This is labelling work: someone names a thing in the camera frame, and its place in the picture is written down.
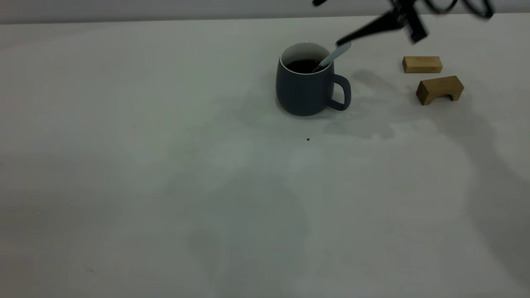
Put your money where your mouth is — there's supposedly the rectangular wooden block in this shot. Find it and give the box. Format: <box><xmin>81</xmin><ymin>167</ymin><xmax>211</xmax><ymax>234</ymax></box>
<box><xmin>402</xmin><ymin>56</ymin><xmax>443</xmax><ymax>74</ymax></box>

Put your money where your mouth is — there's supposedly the spoon with pale blue handle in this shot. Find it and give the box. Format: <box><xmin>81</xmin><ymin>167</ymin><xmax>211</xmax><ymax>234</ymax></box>
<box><xmin>313</xmin><ymin>43</ymin><xmax>352</xmax><ymax>73</ymax></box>

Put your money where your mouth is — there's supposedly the arched wooden block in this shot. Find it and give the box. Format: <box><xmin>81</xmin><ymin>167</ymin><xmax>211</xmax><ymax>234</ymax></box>
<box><xmin>416</xmin><ymin>75</ymin><xmax>465</xmax><ymax>106</ymax></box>

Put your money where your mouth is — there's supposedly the dark grey mug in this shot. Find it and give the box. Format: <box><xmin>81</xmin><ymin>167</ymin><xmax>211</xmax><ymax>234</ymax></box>
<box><xmin>276</xmin><ymin>42</ymin><xmax>352</xmax><ymax>117</ymax></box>

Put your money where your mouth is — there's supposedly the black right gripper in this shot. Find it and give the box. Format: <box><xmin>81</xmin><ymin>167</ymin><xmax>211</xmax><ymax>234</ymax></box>
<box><xmin>313</xmin><ymin>0</ymin><xmax>429</xmax><ymax>46</ymax></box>

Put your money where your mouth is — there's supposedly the dark coffee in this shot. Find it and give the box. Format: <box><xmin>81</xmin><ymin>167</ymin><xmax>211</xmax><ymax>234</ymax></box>
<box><xmin>286</xmin><ymin>59</ymin><xmax>321</xmax><ymax>74</ymax></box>

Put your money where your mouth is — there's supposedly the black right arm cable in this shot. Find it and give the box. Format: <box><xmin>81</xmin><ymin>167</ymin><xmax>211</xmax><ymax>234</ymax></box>
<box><xmin>422</xmin><ymin>0</ymin><xmax>495</xmax><ymax>19</ymax></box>

